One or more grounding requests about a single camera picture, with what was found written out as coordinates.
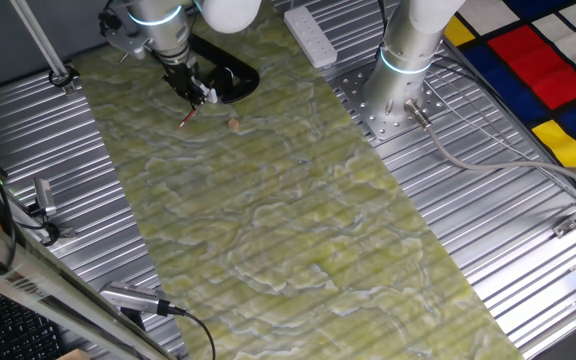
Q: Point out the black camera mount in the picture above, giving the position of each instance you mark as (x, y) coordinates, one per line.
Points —
(52, 233)

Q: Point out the red black pencil with eraser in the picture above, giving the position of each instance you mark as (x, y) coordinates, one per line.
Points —
(185, 120)

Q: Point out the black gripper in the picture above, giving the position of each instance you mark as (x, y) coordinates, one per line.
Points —
(180, 74)

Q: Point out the brown cardboard piece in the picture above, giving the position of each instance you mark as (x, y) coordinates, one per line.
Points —
(74, 355)

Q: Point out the red blue yellow checked cloth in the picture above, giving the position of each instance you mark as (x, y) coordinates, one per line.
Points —
(538, 70)

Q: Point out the grey wrist mounting bracket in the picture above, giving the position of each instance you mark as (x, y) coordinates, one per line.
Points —
(123, 41)

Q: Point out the silver depth camera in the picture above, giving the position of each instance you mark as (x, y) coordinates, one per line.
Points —
(133, 297)

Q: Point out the small tan cork piece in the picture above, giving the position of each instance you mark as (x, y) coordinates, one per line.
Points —
(233, 124)

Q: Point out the small grey camera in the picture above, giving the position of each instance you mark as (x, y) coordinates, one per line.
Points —
(44, 196)

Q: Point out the black keyboard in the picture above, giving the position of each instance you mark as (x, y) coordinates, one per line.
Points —
(18, 330)

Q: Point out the large aluminium frame beam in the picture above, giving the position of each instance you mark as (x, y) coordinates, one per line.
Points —
(33, 285)

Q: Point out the green marble pattern mat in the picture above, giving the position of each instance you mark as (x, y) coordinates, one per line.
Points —
(293, 225)

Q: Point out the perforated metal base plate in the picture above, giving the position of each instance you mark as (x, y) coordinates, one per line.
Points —
(368, 116)

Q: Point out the black pole foot clamp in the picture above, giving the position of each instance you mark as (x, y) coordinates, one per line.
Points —
(64, 79)

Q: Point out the slanted aluminium pole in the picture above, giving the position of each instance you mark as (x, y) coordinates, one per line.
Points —
(38, 39)

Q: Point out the white power strip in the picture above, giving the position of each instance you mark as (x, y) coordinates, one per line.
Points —
(312, 37)

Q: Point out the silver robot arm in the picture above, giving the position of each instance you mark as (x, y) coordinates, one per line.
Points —
(408, 50)

